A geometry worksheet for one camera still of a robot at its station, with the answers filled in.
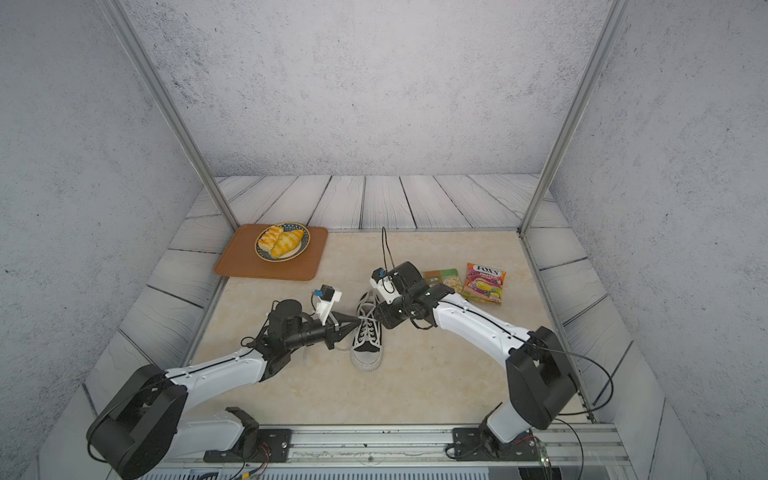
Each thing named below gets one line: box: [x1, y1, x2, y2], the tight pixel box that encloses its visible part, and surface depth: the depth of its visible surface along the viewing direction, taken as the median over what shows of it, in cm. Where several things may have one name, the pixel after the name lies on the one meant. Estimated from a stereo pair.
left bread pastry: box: [258, 225, 284, 253], surface depth 116 cm
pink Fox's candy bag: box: [462, 263, 507, 306], surface depth 104 cm
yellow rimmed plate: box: [254, 222, 311, 263], surface depth 114 cm
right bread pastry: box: [271, 229, 305, 259], surface depth 113 cm
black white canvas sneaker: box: [351, 290, 383, 372], surface depth 88 cm
